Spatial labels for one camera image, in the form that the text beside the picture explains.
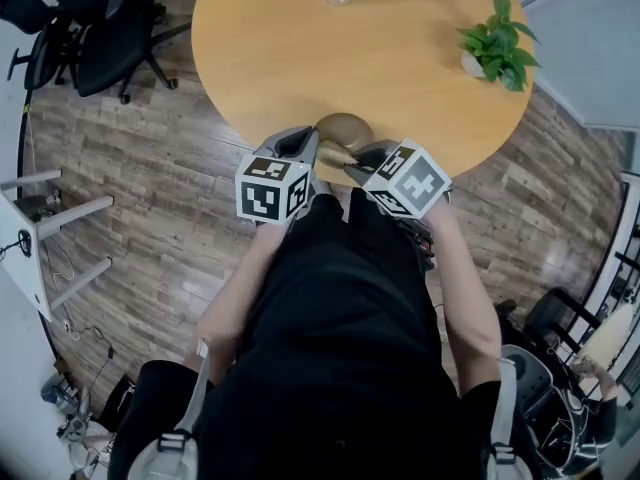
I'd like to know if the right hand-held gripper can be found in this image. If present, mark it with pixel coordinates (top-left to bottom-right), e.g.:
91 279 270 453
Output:
342 137 452 222

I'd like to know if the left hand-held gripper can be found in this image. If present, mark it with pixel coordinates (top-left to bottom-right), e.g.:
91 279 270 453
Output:
234 125 322 227

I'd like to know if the brown bowl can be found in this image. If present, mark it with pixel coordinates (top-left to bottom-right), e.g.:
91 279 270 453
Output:
315 112 375 152

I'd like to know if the person's left forearm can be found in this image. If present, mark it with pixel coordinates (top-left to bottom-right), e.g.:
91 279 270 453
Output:
192 222 286 384

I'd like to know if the person's right forearm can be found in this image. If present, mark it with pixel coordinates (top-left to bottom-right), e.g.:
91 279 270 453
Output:
429 200 503 399

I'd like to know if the black waist device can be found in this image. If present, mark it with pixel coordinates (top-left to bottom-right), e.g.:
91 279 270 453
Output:
394 212 436 272

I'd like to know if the potted green plant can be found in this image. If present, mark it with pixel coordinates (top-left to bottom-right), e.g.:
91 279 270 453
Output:
455 0 541 93

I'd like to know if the person's black clothing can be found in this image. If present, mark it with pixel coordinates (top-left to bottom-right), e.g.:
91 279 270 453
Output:
107 187 541 480

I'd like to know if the black office chair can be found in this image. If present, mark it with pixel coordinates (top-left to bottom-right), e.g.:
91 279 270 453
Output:
0 0 84 89
74 0 194 105

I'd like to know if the grey perforated chair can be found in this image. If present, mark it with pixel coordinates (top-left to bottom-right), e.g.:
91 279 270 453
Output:
499 345 556 424

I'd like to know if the white shelving rack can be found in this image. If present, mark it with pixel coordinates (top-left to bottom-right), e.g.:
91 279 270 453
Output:
579 172 640 399

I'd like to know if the black round desk fitting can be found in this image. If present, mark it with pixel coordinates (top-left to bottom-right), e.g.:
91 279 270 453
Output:
0 228 34 259

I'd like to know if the white round side table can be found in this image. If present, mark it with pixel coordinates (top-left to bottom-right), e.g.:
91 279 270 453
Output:
569 303 637 374

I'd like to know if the white desk with legs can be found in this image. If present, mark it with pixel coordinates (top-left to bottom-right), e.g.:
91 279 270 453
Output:
0 168 115 324

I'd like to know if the black chair frame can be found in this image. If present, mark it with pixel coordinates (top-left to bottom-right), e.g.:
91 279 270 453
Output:
524 287 604 364

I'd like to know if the grey shoulder strap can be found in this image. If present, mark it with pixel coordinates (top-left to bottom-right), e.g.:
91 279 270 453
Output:
127 337 214 480
487 357 521 480

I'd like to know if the white power strip with cable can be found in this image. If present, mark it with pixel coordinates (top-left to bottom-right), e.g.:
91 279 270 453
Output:
62 317 116 364

